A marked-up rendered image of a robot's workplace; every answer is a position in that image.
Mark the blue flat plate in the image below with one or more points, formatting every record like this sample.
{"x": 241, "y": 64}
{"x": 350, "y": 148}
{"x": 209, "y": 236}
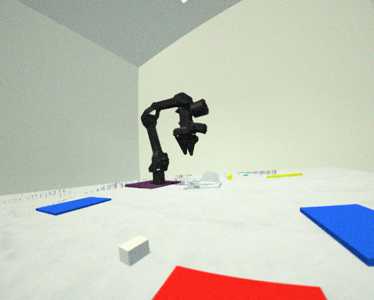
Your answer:
{"x": 70, "y": 206}

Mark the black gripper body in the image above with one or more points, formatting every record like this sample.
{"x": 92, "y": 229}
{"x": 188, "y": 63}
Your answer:
{"x": 184, "y": 129}

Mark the red flat panel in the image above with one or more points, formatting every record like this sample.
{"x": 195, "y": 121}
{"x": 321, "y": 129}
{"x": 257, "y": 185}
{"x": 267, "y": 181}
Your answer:
{"x": 190, "y": 284}

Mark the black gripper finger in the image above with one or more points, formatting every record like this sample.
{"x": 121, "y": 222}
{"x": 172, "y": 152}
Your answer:
{"x": 183, "y": 142}
{"x": 191, "y": 145}

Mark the blue flat rectangular block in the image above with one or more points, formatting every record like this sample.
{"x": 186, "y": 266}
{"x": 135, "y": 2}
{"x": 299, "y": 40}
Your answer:
{"x": 350, "y": 225}

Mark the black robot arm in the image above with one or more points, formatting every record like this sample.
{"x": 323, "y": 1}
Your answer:
{"x": 186, "y": 109}

